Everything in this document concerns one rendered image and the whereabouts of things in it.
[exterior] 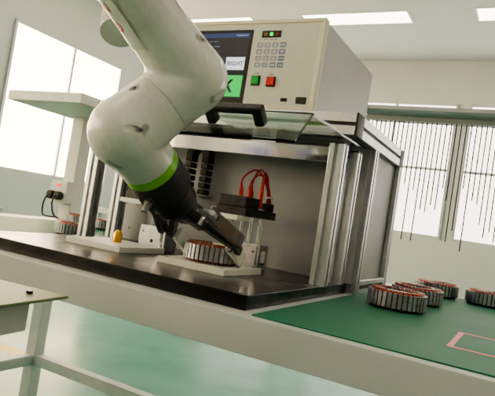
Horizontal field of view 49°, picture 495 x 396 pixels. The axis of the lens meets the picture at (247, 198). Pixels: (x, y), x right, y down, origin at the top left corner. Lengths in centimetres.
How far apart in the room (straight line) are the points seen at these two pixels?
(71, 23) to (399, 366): 687
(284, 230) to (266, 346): 57
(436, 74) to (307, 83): 663
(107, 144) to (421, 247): 679
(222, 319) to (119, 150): 27
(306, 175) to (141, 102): 58
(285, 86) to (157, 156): 46
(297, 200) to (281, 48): 34
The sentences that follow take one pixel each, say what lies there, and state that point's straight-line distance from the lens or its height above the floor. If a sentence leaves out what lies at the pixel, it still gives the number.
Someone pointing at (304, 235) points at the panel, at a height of 86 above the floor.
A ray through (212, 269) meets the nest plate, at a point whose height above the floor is 78.
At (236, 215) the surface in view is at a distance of 107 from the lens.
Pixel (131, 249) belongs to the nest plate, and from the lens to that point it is 113.
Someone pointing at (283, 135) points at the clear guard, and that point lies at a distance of 86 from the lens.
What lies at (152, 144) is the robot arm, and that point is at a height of 96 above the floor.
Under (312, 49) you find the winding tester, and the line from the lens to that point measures 120.
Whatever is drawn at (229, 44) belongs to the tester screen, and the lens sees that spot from 129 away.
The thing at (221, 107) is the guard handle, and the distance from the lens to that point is 91.
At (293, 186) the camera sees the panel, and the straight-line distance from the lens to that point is 127.
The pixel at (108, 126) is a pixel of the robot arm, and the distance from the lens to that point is 78.
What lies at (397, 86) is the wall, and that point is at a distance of 783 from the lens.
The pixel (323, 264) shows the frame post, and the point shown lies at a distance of 106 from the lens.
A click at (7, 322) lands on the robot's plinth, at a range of 68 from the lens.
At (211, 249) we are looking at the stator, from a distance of 101.
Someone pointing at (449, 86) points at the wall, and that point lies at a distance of 770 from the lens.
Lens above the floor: 88
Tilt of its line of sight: 2 degrees up
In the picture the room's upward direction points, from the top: 9 degrees clockwise
